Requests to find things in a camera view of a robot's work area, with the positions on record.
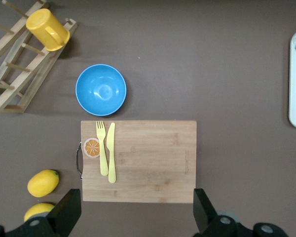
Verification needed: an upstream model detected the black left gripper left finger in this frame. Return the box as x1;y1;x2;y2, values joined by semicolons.
0;189;82;237

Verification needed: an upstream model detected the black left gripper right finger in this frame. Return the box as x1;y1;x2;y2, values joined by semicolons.
192;188;291;237

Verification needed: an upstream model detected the yellow lemon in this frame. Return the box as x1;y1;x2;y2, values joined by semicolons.
27;169;60;198
23;202;57;222

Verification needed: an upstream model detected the yellow plastic knife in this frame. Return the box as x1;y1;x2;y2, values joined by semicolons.
106;122;117;184

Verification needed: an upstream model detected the orange slice disc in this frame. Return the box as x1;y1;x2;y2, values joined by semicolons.
83;137;101;158

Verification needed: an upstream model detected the yellow plastic fork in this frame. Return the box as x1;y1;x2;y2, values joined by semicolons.
96;120;109;177

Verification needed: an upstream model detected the wooden cutting board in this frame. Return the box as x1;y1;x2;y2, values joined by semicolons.
80;120;197;204

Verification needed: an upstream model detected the wooden peg mug rack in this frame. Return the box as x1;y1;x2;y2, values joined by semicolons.
0;0;78;114

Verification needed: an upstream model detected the blue bowl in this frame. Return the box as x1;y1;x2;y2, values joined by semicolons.
75;64;127;117

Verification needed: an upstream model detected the yellow mug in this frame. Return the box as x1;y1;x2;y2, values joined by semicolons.
26;8;71;52

